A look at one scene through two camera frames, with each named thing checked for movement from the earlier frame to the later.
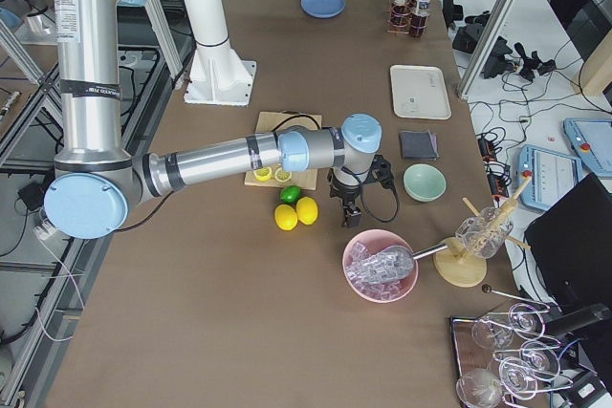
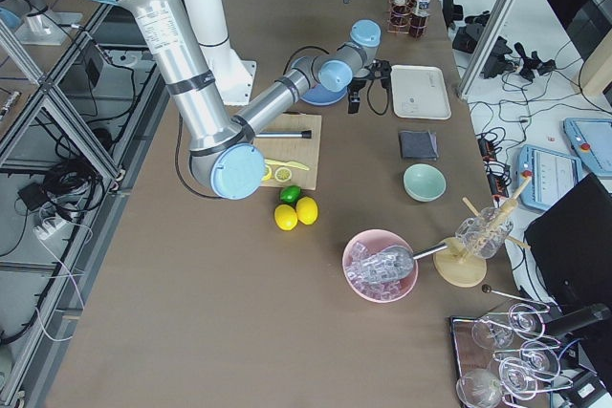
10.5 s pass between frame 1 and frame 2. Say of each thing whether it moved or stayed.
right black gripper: moved
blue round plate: moved
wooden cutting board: stayed
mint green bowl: stayed
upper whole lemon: stayed
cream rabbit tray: stayed
